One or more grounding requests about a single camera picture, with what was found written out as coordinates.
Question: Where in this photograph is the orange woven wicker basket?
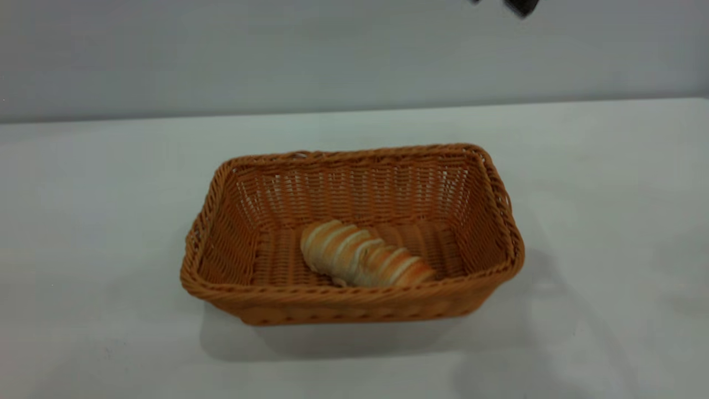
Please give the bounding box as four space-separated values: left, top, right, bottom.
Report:
180 142 526 326

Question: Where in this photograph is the long ridged bread roll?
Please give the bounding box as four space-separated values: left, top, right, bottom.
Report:
300 219 436 288

